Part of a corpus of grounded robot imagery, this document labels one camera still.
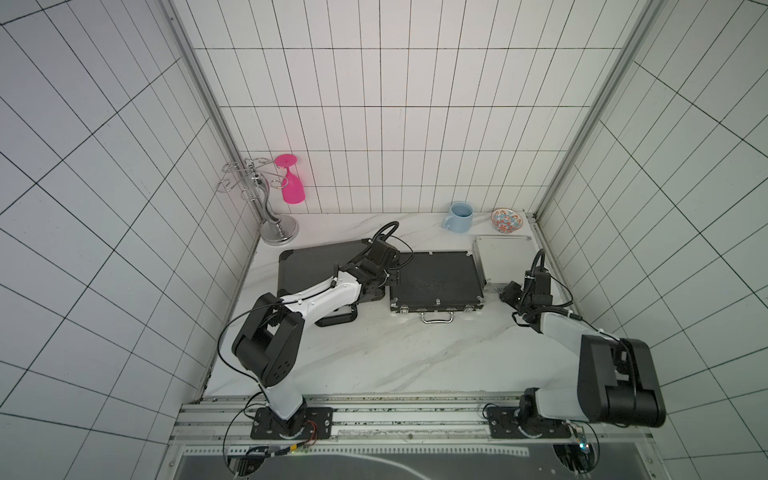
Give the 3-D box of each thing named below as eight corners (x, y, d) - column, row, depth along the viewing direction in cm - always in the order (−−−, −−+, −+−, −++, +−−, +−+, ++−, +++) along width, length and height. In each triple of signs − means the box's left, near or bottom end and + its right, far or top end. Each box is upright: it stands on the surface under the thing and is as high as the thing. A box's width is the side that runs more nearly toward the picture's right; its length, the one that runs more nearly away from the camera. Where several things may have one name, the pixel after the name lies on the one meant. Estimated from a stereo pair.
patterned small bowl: (494, 233, 114) (496, 228, 112) (488, 213, 121) (490, 208, 119) (523, 233, 114) (525, 229, 112) (515, 213, 121) (517, 208, 119)
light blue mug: (442, 232, 117) (445, 219, 111) (439, 211, 124) (441, 198, 119) (472, 232, 117) (476, 219, 111) (466, 211, 124) (470, 198, 119)
